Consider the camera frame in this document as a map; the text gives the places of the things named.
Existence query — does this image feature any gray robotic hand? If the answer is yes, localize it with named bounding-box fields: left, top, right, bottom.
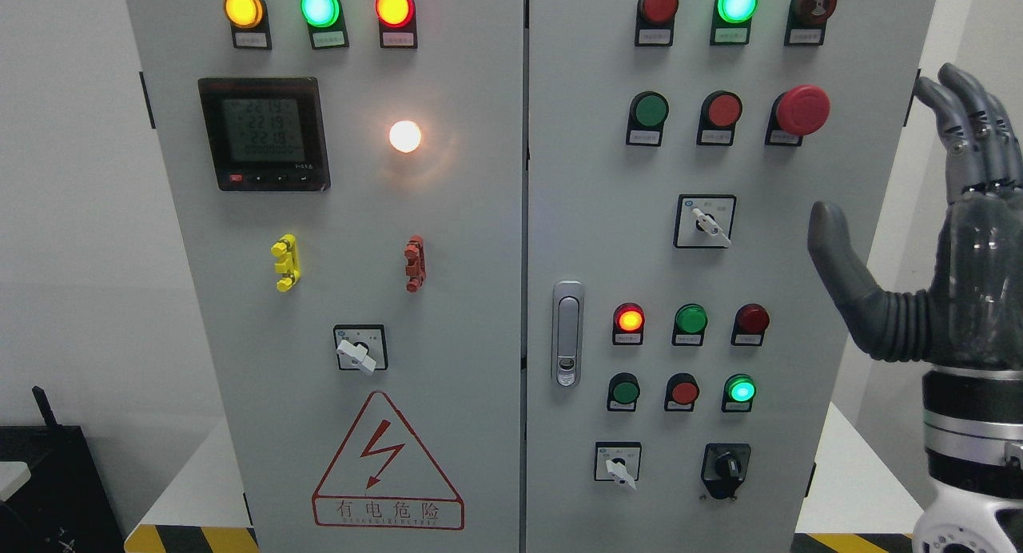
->
left=807, top=64, right=1022, bottom=371

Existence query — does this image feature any dark red indicator middle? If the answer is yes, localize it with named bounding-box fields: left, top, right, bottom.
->
left=731, top=303, right=770, bottom=347

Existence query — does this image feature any dark red indicator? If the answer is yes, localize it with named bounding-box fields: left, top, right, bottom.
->
left=731, top=303, right=770, bottom=347
left=635, top=0, right=679, bottom=47

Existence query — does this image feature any lit green push button lower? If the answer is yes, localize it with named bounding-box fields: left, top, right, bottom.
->
left=721, top=373, right=758, bottom=412

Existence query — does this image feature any red emergency stop button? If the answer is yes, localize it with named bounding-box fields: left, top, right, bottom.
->
left=764, top=84, right=830, bottom=146

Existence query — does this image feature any green indicator middle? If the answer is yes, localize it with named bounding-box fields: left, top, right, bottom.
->
left=671, top=303, right=708, bottom=347

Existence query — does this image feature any right gray cabinet door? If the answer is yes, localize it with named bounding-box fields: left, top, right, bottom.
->
left=523, top=0, right=936, bottom=552

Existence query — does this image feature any gray cabinet door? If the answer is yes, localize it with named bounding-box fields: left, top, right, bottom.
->
left=523, top=0, right=936, bottom=552
left=125, top=0, right=525, bottom=552

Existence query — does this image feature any red push button lower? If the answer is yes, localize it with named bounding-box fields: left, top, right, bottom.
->
left=663, top=373, right=700, bottom=412

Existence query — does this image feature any red push button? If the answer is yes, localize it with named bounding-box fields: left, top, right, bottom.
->
left=695, top=90, right=744, bottom=146
left=663, top=373, right=700, bottom=412

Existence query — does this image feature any red push button upper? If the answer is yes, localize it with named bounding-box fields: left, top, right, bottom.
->
left=695, top=90, right=744, bottom=146

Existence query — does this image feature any lit red indicator middle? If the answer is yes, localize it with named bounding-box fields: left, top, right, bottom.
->
left=611, top=302, right=644, bottom=345

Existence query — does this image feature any dark red buzzer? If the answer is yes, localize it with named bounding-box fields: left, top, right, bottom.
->
left=783, top=0, right=838, bottom=46

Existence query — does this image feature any green push button upper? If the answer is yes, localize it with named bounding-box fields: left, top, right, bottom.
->
left=625, top=90, right=669, bottom=146

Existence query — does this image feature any bright green indicator top right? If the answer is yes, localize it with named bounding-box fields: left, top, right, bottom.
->
left=710, top=0, right=758, bottom=46

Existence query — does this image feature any dark red indicator top right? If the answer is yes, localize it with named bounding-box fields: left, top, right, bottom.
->
left=635, top=0, right=679, bottom=47

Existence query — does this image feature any red terminal connector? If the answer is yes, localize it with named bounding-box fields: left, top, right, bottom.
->
left=404, top=235, right=425, bottom=293

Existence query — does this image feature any white glowing indicator light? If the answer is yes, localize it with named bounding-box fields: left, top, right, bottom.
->
left=388, top=119, right=422, bottom=153

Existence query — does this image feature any red electric hazard warning sticker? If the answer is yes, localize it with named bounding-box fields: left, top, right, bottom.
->
left=312, top=390, right=465, bottom=531

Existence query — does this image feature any left gray cabinet door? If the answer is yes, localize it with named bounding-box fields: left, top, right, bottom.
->
left=125, top=0, right=525, bottom=552

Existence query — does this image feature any red indicator light top left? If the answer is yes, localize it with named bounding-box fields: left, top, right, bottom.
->
left=374, top=0, right=419, bottom=48

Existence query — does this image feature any yellow terminal connector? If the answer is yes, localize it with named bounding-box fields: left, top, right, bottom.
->
left=270, top=233, right=302, bottom=293

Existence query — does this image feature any green indicator light top left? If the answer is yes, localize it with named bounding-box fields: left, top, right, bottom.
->
left=300, top=0, right=348, bottom=50

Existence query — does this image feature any black digital power meter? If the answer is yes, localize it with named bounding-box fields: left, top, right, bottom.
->
left=197, top=77, right=330, bottom=192

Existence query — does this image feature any yellow indicator light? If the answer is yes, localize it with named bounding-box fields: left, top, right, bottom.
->
left=223, top=0, right=272, bottom=50

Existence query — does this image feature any yellow black hazard tape platform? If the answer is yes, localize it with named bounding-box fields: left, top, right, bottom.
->
left=124, top=524, right=260, bottom=552

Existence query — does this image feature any black box with antenna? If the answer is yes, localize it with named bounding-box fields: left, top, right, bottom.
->
left=1, top=386, right=124, bottom=552

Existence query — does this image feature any black rotary selector switch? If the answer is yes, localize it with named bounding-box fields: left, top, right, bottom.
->
left=701, top=443, right=752, bottom=499

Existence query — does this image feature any silver door latch handle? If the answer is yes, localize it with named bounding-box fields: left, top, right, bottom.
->
left=551, top=280, right=584, bottom=387

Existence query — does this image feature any left door gray rotary switch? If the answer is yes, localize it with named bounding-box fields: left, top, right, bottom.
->
left=332, top=324, right=388, bottom=375

